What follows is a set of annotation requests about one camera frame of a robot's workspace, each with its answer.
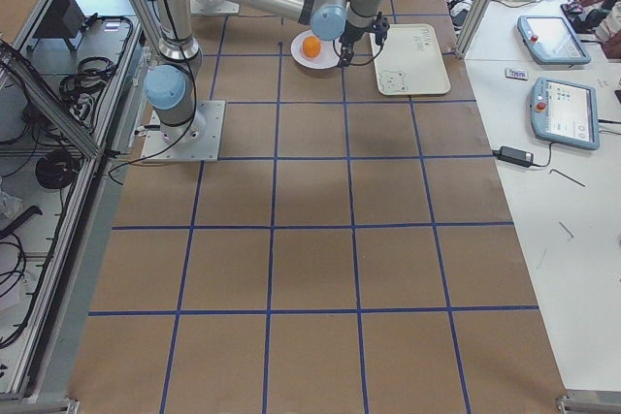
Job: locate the blue teach pendant near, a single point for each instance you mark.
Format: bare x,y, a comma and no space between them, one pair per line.
566,113

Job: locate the blue teach pendant far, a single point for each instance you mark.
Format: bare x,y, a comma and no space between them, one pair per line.
552,41

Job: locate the white ceramic plate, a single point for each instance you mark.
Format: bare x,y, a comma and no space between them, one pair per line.
327,59

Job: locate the orange fruit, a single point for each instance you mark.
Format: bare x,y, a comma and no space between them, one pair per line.
311,47

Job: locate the black power brick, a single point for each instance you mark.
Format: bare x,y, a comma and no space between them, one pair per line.
514,156

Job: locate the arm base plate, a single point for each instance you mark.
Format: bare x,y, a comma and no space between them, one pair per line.
200,143
214,8

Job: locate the blue teach pendant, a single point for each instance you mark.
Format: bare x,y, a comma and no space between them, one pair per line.
552,41
566,113

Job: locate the cream bear tray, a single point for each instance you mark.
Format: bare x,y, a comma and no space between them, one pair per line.
411,62

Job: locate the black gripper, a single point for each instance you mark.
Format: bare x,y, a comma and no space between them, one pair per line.
349,37

